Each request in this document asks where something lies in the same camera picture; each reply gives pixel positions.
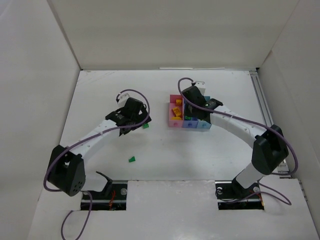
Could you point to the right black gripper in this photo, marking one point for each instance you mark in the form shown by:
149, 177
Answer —
195, 115

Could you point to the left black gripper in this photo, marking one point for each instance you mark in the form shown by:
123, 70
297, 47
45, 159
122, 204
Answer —
136, 122

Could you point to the orange square lego brick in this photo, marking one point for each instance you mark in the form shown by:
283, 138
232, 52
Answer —
176, 111

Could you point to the orange rounded lego brick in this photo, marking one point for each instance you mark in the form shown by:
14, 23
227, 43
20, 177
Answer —
176, 118

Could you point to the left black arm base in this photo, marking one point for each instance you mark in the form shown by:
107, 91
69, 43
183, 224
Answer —
110, 192

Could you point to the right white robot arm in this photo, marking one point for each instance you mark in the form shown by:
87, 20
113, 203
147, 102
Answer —
268, 147

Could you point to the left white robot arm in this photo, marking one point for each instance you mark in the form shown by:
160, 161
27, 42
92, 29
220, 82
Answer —
67, 166

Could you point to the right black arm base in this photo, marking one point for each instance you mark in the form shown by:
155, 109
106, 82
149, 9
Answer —
232, 196

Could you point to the pink container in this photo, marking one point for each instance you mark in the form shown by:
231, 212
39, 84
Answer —
172, 99

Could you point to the purple-blue container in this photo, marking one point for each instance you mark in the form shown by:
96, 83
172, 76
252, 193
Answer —
193, 123

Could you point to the small green wedge lego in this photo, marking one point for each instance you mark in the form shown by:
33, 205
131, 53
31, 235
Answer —
132, 159

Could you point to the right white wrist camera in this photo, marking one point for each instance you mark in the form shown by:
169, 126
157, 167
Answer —
201, 85

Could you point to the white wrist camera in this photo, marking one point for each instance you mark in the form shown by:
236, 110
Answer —
121, 99
201, 85

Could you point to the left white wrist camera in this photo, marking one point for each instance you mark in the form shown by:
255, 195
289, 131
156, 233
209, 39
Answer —
121, 99

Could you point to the aluminium rail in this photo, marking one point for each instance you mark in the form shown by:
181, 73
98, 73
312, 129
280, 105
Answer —
282, 171

